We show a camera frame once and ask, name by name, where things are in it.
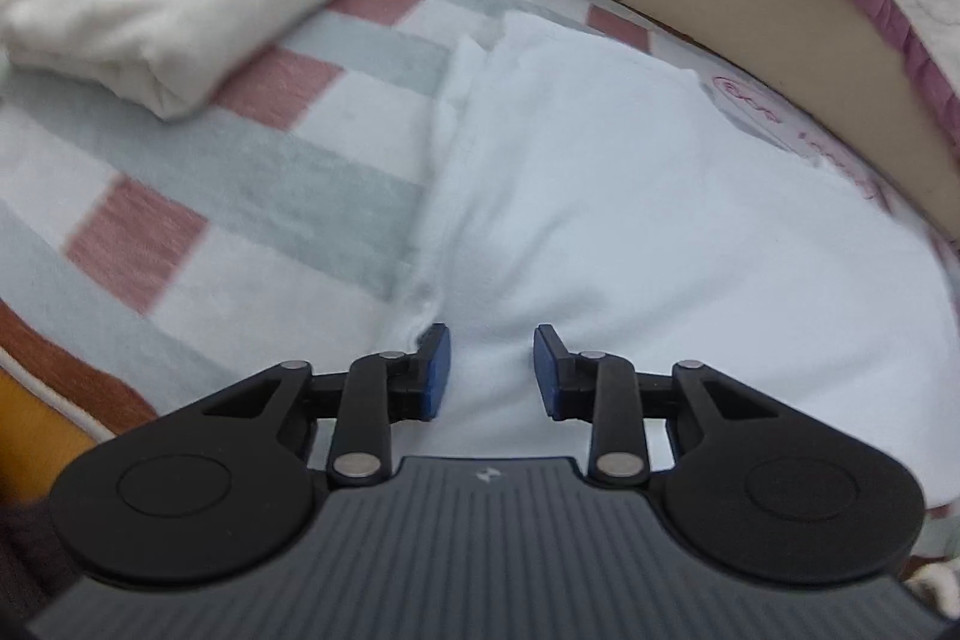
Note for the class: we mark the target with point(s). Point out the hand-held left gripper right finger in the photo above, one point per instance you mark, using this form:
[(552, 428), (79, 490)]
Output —
[(544, 374)]

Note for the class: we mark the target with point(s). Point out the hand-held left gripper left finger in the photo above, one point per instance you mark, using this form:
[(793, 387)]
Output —
[(439, 370)]

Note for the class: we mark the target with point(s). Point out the white t-shirt with dark collar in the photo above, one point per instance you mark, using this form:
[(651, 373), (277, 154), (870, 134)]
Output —
[(637, 197)]

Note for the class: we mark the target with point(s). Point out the checkered pink grey white blanket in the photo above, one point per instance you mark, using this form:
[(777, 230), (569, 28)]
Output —
[(262, 183)]

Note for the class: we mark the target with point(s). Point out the yellow cloth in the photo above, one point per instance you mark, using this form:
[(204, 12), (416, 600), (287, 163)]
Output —
[(34, 437)]

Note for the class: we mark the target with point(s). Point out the dark cloth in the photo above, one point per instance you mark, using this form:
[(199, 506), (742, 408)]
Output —
[(30, 550)]

